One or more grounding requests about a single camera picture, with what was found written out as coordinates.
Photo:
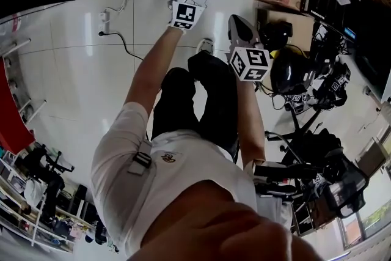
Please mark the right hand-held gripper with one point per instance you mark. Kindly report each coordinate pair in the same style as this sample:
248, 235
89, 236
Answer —
249, 64

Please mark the person's right forearm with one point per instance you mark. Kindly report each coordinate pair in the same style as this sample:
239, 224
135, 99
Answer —
250, 125

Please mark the person's left forearm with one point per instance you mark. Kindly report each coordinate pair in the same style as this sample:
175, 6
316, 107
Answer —
152, 70

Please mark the person's white shoe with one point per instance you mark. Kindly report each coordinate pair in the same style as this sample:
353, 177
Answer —
205, 45

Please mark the flat cardboard sheet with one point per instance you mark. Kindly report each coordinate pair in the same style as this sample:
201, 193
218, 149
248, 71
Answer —
301, 27

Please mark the black helmet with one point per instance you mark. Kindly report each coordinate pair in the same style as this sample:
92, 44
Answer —
290, 70

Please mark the spare gripper device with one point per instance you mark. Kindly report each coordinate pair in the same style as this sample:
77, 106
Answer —
336, 84
297, 101

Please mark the person's black trousers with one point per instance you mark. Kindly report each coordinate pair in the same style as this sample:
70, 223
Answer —
183, 101

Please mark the white power strip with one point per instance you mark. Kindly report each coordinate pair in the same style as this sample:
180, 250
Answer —
104, 19

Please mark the dark monitor screen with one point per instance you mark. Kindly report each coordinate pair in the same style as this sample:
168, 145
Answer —
372, 70

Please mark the black office chair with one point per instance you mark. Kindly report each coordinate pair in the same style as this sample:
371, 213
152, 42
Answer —
320, 149

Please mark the person's white shirt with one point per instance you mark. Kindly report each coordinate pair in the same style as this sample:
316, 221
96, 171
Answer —
183, 180

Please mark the person's chin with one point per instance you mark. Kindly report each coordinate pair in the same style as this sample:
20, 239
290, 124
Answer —
220, 223

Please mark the red tablecloth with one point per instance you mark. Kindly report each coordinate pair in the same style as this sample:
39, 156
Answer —
12, 119

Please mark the white shelf rack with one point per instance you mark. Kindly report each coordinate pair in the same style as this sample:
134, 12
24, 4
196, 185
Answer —
18, 211

